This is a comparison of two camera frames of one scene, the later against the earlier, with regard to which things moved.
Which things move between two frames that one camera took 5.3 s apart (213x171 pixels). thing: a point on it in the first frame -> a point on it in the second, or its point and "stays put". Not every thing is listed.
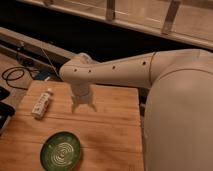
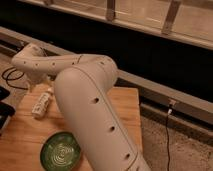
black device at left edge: x=7 y=111 stays put
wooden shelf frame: x=186 y=21 stays put
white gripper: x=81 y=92 -> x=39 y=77
